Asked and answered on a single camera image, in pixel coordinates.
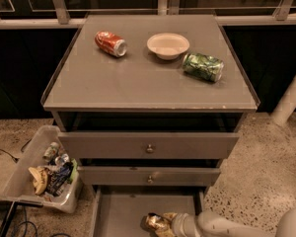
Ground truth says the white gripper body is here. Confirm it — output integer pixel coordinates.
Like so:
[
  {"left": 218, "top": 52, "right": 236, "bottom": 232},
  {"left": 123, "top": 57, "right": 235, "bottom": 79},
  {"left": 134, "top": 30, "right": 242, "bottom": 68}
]
[{"left": 171, "top": 213, "right": 199, "bottom": 237}]

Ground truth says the orange soda can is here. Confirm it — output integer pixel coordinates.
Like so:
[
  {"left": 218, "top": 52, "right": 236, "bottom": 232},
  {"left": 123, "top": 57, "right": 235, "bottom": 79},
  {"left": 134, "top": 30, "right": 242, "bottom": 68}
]
[{"left": 145, "top": 212, "right": 171, "bottom": 232}]

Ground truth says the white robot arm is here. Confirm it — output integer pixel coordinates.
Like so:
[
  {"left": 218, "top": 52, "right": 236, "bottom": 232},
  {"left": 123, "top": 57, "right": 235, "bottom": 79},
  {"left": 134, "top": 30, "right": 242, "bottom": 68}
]
[{"left": 155, "top": 208, "right": 296, "bottom": 237}]

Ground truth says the grey bottom drawer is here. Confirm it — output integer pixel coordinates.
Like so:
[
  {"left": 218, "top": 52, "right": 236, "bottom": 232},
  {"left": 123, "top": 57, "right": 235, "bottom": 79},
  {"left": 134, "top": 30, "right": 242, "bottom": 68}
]
[{"left": 90, "top": 186, "right": 206, "bottom": 237}]

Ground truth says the grey drawer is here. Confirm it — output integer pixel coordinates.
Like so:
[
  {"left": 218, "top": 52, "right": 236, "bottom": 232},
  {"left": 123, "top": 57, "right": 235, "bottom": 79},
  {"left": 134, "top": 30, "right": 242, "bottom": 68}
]
[
  {"left": 78, "top": 166, "right": 220, "bottom": 187},
  {"left": 58, "top": 131, "right": 239, "bottom": 159},
  {"left": 90, "top": 186, "right": 206, "bottom": 237}
]

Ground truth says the grey middle drawer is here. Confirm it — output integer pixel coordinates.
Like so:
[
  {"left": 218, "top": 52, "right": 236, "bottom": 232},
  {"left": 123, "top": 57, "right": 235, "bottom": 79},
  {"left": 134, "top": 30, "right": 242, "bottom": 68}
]
[{"left": 78, "top": 166, "right": 220, "bottom": 187}]

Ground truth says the grey drawer cabinet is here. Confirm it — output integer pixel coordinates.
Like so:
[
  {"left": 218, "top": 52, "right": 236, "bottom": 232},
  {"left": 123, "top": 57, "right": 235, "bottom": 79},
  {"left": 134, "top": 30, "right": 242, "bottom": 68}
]
[{"left": 40, "top": 14, "right": 261, "bottom": 196}]

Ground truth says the grey top drawer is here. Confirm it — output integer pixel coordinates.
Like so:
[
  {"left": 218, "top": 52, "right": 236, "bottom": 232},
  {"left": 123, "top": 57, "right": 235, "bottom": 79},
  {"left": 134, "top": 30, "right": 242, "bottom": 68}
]
[{"left": 58, "top": 131, "right": 239, "bottom": 159}]

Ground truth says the small can in bin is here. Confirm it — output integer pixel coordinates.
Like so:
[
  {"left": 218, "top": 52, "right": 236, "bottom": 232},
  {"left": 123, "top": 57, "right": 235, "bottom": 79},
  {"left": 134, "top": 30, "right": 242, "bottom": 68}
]
[{"left": 42, "top": 142, "right": 60, "bottom": 162}]

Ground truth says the green soda can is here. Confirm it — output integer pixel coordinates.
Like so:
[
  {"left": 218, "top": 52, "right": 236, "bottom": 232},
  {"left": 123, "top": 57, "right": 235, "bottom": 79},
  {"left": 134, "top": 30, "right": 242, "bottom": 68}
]
[{"left": 183, "top": 53, "right": 224, "bottom": 83}]

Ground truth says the red soda can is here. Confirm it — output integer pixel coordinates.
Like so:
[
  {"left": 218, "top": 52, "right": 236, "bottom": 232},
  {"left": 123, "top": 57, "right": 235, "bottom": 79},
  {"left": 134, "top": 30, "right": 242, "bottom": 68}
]
[{"left": 95, "top": 31, "right": 127, "bottom": 57}]

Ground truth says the dark blue snack wrapper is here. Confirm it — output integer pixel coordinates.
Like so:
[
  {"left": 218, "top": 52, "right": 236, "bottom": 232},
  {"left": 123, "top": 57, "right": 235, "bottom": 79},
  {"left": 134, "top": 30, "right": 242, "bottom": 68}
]
[{"left": 46, "top": 162, "right": 73, "bottom": 197}]

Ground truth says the tan crumpled bag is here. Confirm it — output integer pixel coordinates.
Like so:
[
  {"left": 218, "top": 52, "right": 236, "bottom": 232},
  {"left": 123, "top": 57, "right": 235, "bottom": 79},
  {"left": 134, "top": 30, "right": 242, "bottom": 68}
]
[{"left": 29, "top": 167, "right": 48, "bottom": 196}]

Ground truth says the clear plastic bin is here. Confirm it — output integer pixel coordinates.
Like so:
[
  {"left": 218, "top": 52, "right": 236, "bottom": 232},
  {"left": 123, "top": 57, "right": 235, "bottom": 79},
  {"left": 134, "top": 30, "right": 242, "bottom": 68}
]
[{"left": 0, "top": 125, "right": 82, "bottom": 213}]

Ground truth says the white paper bowl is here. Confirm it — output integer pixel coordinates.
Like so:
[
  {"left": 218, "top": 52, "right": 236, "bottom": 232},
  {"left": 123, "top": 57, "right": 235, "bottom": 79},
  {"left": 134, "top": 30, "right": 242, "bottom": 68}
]
[{"left": 147, "top": 33, "right": 189, "bottom": 60}]

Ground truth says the metal window railing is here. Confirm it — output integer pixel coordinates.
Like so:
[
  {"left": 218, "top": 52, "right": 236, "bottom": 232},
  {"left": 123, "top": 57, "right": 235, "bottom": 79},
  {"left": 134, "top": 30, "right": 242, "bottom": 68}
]
[{"left": 0, "top": 0, "right": 296, "bottom": 30}]

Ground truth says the black floor cable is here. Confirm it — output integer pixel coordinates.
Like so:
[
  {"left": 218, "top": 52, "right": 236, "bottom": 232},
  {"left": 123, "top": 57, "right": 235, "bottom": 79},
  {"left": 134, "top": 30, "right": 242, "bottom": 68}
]
[{"left": 0, "top": 138, "right": 33, "bottom": 165}]

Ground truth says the white post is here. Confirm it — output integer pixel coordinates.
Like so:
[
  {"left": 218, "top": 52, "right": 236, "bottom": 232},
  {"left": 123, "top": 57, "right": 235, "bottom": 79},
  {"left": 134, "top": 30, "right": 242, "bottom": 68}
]
[{"left": 271, "top": 75, "right": 296, "bottom": 125}]

